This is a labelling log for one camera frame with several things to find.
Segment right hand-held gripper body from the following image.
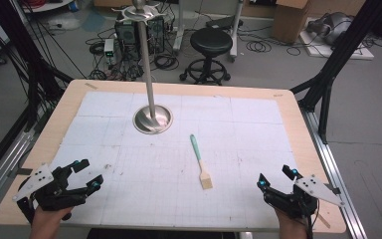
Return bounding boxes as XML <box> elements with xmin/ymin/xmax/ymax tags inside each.
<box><xmin>264</xmin><ymin>175</ymin><xmax>346</xmax><ymax>220</ymax></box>

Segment teal handled pastry brush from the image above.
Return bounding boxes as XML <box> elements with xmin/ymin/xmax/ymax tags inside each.
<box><xmin>189</xmin><ymin>133</ymin><xmax>214</xmax><ymax>191</ymax></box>

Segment aluminium rail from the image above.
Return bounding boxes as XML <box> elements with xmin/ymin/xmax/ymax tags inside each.
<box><xmin>299</xmin><ymin>108</ymin><xmax>368</xmax><ymax>239</ymax></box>
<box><xmin>0</xmin><ymin>126</ymin><xmax>36</xmax><ymax>217</ymax></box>

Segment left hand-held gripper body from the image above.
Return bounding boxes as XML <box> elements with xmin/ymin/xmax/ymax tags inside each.
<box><xmin>12</xmin><ymin>162</ymin><xmax>88</xmax><ymax>224</ymax></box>

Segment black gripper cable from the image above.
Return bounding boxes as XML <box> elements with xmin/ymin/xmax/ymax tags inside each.
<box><xmin>305</xmin><ymin>212</ymin><xmax>315</xmax><ymax>239</ymax></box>

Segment black metal frame stand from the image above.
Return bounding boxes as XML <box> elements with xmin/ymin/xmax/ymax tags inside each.
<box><xmin>0</xmin><ymin>0</ymin><xmax>75</xmax><ymax>134</ymax></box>
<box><xmin>289</xmin><ymin>0</ymin><xmax>382</xmax><ymax>145</ymax></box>

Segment coiled black cable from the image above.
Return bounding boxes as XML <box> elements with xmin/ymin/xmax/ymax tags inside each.
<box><xmin>245</xmin><ymin>39</ymin><xmax>273</xmax><ymax>54</ymax></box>
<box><xmin>153</xmin><ymin>53</ymin><xmax>180</xmax><ymax>72</ymax></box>

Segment metal utensil hanging stand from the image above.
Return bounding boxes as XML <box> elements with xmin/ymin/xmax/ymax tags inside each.
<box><xmin>111</xmin><ymin>0</ymin><xmax>174</xmax><ymax>135</ymax></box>

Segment person's left hand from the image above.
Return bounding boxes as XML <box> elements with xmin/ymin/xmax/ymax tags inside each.
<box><xmin>29</xmin><ymin>204</ymin><xmax>75</xmax><ymax>239</ymax></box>

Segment cardboard box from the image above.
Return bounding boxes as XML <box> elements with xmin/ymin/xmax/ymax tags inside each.
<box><xmin>271</xmin><ymin>0</ymin><xmax>313</xmax><ymax>45</ymax></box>

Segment white flat board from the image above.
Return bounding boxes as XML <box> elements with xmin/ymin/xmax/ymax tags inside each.
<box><xmin>297</xmin><ymin>17</ymin><xmax>376</xmax><ymax>61</ymax></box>

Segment person's right hand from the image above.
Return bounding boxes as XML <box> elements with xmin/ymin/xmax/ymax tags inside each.
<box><xmin>274</xmin><ymin>207</ymin><xmax>310</xmax><ymax>239</ymax></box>

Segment white grid mat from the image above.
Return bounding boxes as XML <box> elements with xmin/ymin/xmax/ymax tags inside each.
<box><xmin>49</xmin><ymin>91</ymin><xmax>300</xmax><ymax>231</ymax></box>

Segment white stand leg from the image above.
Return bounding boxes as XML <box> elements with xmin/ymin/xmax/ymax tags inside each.
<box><xmin>228</xmin><ymin>0</ymin><xmax>244</xmax><ymax>63</ymax></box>
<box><xmin>171</xmin><ymin>0</ymin><xmax>186</xmax><ymax>55</ymax></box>

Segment grey bag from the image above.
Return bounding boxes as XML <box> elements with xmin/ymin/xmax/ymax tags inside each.
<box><xmin>305</xmin><ymin>11</ymin><xmax>355</xmax><ymax>46</ymax></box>

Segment small grey power unit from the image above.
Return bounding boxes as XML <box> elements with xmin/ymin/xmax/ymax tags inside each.
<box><xmin>102</xmin><ymin>38</ymin><xmax>116</xmax><ymax>66</ymax></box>

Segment black round stool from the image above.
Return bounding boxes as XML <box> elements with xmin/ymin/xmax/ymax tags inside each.
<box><xmin>178</xmin><ymin>27</ymin><xmax>234</xmax><ymax>86</ymax></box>

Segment black computer tower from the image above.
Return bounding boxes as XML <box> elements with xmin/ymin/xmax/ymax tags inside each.
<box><xmin>113</xmin><ymin>15</ymin><xmax>166</xmax><ymax>58</ymax></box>

